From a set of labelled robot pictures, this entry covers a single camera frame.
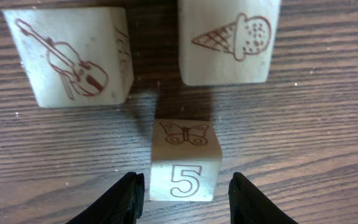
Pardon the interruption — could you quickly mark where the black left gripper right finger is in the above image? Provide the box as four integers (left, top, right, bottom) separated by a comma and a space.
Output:
228, 172, 298, 224

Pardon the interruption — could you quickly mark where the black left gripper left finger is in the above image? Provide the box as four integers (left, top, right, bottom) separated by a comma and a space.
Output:
67, 172, 145, 224

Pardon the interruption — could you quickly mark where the wooden block green bottom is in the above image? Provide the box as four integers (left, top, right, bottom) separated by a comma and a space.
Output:
2, 7, 134, 108

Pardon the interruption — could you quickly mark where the wooden block red edge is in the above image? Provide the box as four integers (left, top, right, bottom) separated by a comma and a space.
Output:
178, 0, 282, 86

